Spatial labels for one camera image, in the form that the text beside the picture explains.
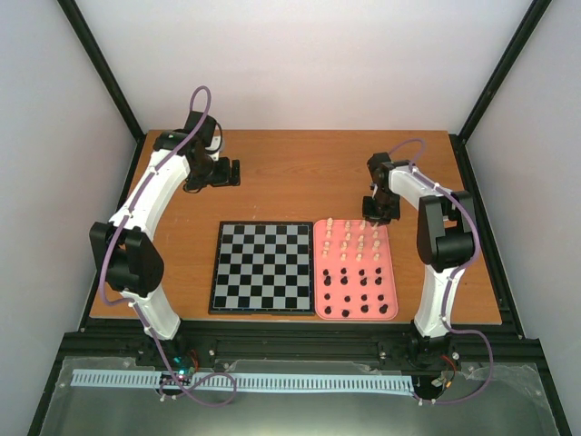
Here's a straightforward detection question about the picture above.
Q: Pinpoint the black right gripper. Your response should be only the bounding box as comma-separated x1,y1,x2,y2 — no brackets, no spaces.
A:
362,190,400,226

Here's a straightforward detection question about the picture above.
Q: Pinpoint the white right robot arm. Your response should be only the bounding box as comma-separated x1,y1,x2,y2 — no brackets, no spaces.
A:
362,153,480,368

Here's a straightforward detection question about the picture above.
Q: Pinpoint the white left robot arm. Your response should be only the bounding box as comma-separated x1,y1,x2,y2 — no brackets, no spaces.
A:
90,131,195,366

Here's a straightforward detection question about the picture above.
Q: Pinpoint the pink piece tray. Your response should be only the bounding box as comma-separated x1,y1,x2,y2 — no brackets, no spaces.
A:
313,218,399,322

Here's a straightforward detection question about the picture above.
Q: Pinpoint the black white chessboard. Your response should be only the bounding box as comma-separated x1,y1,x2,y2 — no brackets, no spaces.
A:
209,221,314,315

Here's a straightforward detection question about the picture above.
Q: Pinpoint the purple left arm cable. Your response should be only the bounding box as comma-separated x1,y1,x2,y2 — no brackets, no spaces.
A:
99,85,238,408

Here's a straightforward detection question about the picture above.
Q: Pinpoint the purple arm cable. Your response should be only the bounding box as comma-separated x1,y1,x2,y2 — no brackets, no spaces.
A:
99,85,238,408
389,138,495,407

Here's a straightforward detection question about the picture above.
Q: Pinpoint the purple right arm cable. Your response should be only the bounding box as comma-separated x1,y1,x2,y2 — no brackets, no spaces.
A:
389,138,495,407

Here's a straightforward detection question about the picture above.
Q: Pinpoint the black aluminium frame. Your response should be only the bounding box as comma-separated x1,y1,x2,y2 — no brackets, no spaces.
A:
28,1,571,435

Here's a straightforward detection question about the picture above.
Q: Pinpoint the light blue cable duct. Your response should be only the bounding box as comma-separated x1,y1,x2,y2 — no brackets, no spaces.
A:
70,369,414,396

